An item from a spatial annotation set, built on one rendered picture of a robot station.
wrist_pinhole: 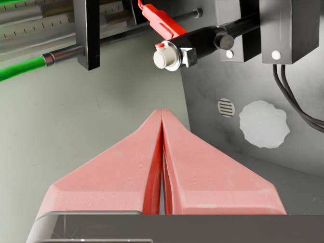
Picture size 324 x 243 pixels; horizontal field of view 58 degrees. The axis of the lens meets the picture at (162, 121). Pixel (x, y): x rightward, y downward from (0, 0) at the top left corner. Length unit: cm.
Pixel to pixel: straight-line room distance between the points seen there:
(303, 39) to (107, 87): 35
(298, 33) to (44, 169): 43
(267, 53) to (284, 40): 3
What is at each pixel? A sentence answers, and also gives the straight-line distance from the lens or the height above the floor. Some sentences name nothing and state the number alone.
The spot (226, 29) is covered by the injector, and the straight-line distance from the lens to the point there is 33.
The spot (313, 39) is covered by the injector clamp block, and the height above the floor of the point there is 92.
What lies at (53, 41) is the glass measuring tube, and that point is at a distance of 51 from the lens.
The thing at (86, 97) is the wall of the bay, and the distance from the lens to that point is 55.
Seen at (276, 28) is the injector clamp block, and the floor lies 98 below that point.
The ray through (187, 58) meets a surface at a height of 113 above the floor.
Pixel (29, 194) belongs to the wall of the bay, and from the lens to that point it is 55.
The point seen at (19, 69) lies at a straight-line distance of 41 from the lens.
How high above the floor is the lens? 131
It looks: 35 degrees down
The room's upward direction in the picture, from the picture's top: 120 degrees counter-clockwise
